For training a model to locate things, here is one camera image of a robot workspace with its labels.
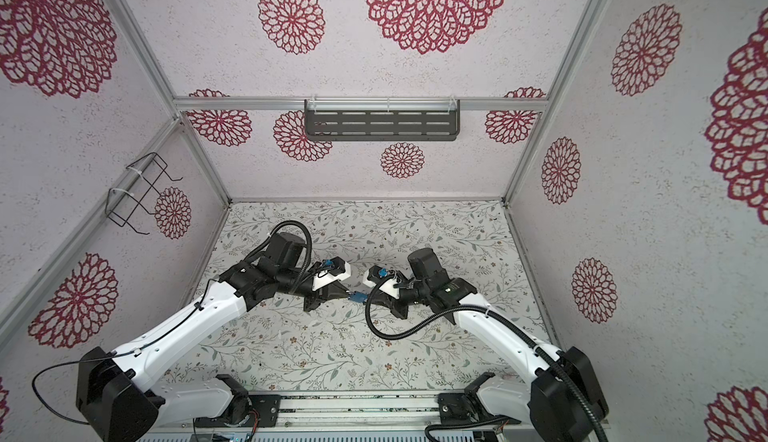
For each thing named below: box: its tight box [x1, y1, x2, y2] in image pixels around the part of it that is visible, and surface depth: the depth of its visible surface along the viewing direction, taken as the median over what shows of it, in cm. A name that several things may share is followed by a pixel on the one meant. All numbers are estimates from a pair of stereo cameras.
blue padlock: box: [348, 291, 368, 303], surface depth 74 cm
